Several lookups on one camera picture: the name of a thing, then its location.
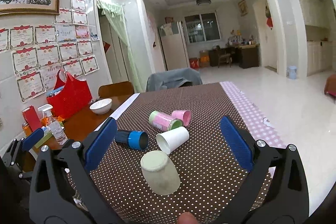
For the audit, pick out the brown wooden chair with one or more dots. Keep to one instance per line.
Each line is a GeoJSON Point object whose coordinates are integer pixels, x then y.
{"type": "Point", "coordinates": [117, 89]}

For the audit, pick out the dark wooden desk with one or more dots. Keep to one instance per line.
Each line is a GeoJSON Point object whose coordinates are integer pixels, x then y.
{"type": "Point", "coordinates": [246, 56]}

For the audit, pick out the green lace door curtain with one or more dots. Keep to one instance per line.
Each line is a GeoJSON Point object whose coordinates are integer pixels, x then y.
{"type": "Point", "coordinates": [116, 17]}

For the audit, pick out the white paper cup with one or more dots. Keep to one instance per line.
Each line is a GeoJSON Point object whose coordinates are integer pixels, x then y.
{"type": "Point", "coordinates": [170, 140]}

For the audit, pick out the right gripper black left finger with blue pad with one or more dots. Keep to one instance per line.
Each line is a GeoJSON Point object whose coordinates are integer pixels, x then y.
{"type": "Point", "coordinates": [62, 190]}

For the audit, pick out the clear spray bottle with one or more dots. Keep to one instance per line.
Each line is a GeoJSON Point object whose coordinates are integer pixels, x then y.
{"type": "Point", "coordinates": [53, 124]}

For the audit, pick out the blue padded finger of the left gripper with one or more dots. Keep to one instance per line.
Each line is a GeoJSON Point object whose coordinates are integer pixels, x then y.
{"type": "Point", "coordinates": [32, 139]}

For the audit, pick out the brown cardboard box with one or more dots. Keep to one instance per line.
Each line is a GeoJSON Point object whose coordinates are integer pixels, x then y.
{"type": "Point", "coordinates": [204, 58]}

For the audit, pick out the white ceramic bowl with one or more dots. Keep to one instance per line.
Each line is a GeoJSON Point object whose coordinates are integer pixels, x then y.
{"type": "Point", "coordinates": [101, 106]}

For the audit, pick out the light blue waste bin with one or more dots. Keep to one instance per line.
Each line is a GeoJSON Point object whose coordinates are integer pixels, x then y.
{"type": "Point", "coordinates": [291, 72]}

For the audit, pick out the window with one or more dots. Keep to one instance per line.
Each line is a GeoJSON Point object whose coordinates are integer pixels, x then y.
{"type": "Point", "coordinates": [202, 28]}

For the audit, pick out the red felt bag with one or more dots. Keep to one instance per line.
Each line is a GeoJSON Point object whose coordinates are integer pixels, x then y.
{"type": "Point", "coordinates": [74, 96]}

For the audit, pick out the chair with grey cover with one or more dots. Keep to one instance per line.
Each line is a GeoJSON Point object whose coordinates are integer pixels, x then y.
{"type": "Point", "coordinates": [173, 79]}

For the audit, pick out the fingertip at bottom edge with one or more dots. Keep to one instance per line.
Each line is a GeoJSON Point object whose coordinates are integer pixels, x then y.
{"type": "Point", "coordinates": [187, 218]}

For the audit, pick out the pink green patterned cup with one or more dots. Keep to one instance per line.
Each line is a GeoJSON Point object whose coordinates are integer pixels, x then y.
{"type": "Point", "coordinates": [164, 122]}

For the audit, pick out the light green cup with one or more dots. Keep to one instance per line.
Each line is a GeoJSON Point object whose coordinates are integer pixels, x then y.
{"type": "Point", "coordinates": [160, 173]}

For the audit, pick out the brown polka dot tablecloth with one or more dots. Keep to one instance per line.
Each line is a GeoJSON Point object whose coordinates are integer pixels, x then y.
{"type": "Point", "coordinates": [210, 175]}

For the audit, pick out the pink checkered tablecloth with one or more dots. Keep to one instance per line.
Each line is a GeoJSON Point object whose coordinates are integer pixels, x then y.
{"type": "Point", "coordinates": [255, 120]}

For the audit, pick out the red cardboard box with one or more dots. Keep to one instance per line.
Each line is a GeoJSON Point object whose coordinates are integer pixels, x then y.
{"type": "Point", "coordinates": [194, 63]}

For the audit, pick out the small framed picture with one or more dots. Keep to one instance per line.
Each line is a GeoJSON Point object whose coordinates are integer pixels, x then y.
{"type": "Point", "coordinates": [243, 9]}

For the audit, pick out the ceiling fan lamp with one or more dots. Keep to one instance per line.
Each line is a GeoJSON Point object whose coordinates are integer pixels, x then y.
{"type": "Point", "coordinates": [203, 2]}

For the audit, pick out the blue and black cup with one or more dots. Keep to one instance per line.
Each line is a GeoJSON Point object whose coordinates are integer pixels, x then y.
{"type": "Point", "coordinates": [138, 140]}

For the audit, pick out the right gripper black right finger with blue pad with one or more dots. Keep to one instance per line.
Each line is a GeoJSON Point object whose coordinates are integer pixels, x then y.
{"type": "Point", "coordinates": [287, 199]}

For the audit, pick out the wooden desk chair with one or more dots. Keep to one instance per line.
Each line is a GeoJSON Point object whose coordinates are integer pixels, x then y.
{"type": "Point", "coordinates": [223, 56]}

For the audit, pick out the white refrigerator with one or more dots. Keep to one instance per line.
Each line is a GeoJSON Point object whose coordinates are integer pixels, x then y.
{"type": "Point", "coordinates": [173, 45]}

